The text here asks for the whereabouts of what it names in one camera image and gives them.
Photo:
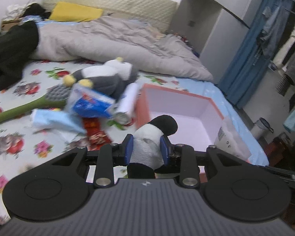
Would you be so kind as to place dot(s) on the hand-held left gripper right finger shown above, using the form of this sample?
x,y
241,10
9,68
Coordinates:
x,y
164,150

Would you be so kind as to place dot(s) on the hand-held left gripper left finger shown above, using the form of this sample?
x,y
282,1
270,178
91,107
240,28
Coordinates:
x,y
129,148

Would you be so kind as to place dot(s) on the black and white panda plush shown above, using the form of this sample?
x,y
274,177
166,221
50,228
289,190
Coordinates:
x,y
147,142

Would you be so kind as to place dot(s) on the red foil packet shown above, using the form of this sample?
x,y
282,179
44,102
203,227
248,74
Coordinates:
x,y
93,130

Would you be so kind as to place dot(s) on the pink cardboard box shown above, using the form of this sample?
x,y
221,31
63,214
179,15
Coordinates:
x,y
177,105

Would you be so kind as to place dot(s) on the blue tissue packet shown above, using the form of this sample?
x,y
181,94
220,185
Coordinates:
x,y
91,104

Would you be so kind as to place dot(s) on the blue face mask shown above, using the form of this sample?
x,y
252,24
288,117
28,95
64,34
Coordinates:
x,y
54,120

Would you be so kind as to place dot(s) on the white spray can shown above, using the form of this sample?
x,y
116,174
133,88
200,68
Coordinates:
x,y
127,100

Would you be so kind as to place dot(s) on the clear plastic bag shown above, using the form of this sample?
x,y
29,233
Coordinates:
x,y
229,140

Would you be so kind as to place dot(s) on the grey penguin plush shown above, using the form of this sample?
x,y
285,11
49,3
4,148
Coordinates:
x,y
105,81

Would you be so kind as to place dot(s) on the light blue bed sheet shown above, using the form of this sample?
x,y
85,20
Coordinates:
x,y
236,113

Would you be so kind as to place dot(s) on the white trash can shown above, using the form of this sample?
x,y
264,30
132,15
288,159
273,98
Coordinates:
x,y
260,129

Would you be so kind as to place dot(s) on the fruit printed bed sheet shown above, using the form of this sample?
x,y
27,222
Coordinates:
x,y
27,152

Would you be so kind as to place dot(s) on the grey duvet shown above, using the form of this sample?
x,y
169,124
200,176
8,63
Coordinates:
x,y
113,41

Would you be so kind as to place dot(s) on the row of cosmetic bottles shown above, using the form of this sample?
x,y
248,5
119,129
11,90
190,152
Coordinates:
x,y
183,39

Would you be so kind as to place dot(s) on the red stool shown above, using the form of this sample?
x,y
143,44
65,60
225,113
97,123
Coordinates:
x,y
280,150

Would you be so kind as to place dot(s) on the blue curtain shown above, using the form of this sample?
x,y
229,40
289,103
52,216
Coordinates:
x,y
245,61

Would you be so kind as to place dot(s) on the white cabinet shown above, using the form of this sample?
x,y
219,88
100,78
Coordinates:
x,y
211,29

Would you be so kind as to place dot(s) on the cream quilted headboard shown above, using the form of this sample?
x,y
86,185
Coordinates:
x,y
127,2

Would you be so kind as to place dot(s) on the yellow pillow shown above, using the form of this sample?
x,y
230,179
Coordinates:
x,y
73,12

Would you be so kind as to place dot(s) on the large black garment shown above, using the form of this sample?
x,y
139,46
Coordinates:
x,y
7,51

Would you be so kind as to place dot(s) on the row of hanging clothes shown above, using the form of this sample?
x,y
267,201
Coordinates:
x,y
292,59

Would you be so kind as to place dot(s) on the blue patterned bag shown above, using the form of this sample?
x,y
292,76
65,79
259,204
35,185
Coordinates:
x,y
32,19

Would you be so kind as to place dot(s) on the small black garment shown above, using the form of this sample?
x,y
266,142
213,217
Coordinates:
x,y
35,11

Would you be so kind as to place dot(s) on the wooden nightstand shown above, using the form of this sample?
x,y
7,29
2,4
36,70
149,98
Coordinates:
x,y
11,25

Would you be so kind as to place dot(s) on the white crumpled clothes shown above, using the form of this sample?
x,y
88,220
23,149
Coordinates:
x,y
14,11

